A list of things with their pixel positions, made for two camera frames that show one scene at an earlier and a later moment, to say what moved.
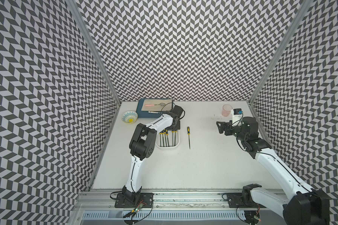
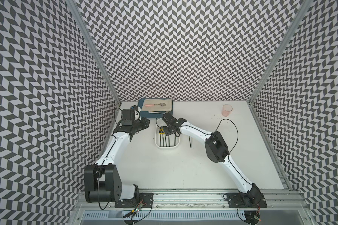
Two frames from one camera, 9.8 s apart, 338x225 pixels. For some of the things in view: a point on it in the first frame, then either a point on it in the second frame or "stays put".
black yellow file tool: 163,138 stays put
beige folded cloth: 157,105 stays put
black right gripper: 228,125 to 167,132
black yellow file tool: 188,133 stays put
